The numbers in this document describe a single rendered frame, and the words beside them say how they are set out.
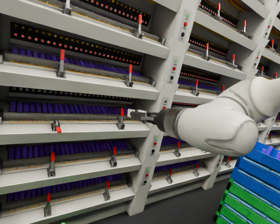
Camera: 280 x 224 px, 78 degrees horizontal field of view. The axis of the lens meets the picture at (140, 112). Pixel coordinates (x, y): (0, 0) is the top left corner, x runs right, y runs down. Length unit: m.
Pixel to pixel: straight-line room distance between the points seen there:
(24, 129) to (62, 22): 0.37
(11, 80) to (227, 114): 0.59
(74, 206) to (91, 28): 0.75
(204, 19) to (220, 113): 0.65
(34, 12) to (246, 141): 0.62
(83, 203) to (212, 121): 0.75
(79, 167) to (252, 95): 0.69
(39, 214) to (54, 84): 0.55
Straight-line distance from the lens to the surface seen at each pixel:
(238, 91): 0.49
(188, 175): 1.37
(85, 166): 0.84
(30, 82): 0.64
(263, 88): 0.49
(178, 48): 0.86
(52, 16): 0.64
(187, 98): 0.97
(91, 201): 0.97
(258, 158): 1.13
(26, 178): 0.80
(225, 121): 0.38
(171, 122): 0.46
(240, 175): 1.18
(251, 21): 1.49
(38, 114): 0.73
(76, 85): 0.66
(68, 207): 0.95
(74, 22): 0.65
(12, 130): 0.70
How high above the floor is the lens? 0.83
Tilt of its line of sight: 14 degrees down
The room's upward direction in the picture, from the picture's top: 12 degrees clockwise
